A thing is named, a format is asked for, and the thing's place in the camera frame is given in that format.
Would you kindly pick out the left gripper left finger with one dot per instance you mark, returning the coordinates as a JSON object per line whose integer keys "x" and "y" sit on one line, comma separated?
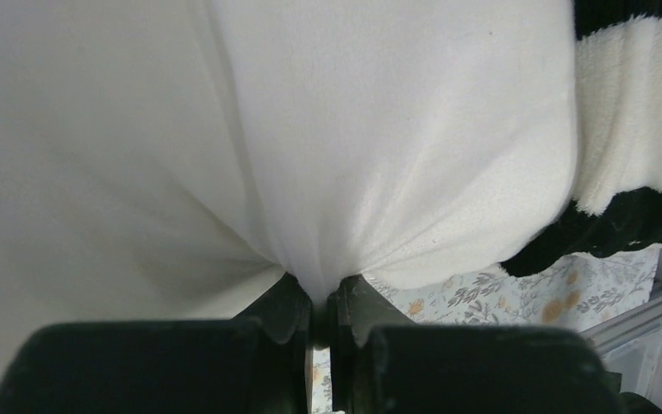
{"x": 281, "y": 363}

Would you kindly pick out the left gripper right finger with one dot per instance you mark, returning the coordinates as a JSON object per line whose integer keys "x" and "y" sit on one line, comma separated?
{"x": 354, "y": 310}

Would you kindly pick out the white pillow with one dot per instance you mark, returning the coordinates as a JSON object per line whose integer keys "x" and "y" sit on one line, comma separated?
{"x": 171, "y": 159}

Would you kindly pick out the black white striped pillowcase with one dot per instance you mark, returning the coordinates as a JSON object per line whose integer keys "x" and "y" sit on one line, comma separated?
{"x": 616, "y": 205}

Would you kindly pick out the floral patterned table mat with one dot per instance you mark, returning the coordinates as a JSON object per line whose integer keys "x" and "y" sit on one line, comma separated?
{"x": 575, "y": 293}

